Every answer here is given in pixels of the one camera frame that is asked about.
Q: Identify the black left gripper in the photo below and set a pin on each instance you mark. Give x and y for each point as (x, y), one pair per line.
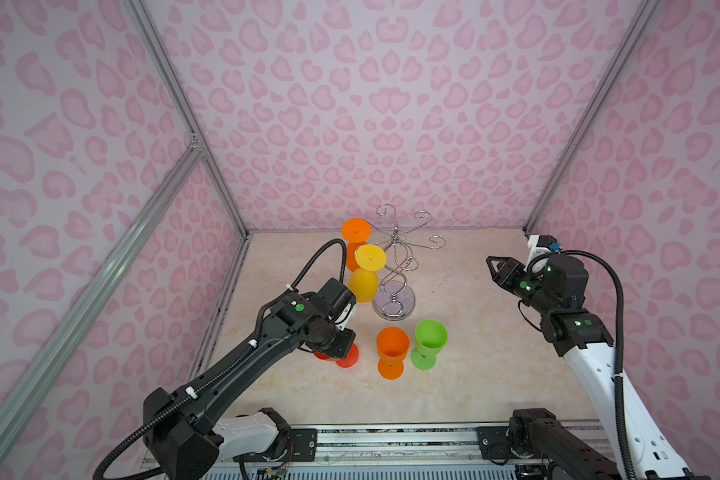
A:
(343, 348)

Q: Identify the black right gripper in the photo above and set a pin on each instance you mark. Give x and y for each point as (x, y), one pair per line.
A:
(506, 275)

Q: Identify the red plastic wine glass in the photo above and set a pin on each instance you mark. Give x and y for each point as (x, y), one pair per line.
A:
(350, 360)

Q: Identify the orange plastic wine glass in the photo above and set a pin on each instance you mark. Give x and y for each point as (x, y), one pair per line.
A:
(356, 232)
(392, 346)

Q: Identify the yellow plastic wine glass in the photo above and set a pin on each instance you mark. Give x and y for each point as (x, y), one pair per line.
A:
(364, 281)

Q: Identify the green plastic wine glass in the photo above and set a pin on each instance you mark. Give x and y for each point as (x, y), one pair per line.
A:
(430, 338)

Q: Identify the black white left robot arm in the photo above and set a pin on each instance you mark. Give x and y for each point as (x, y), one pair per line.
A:
(182, 439)

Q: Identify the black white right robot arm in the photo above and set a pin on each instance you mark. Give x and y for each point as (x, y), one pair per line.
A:
(596, 358)

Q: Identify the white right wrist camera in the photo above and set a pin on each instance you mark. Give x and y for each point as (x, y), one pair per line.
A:
(540, 244)

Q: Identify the chrome wire wine glass rack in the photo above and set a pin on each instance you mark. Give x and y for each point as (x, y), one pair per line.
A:
(395, 299)

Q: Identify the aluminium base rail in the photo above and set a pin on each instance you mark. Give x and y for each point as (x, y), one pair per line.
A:
(472, 450)

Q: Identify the aluminium corner frame post right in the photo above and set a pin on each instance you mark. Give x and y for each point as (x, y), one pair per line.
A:
(643, 19)

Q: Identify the aluminium corner frame post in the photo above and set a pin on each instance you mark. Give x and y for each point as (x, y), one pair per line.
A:
(643, 19)
(158, 53)

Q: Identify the aluminium diagonal frame bar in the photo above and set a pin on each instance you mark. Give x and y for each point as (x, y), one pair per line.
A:
(20, 406)

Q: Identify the aluminium corner frame post left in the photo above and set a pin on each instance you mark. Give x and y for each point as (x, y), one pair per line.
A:
(158, 53)

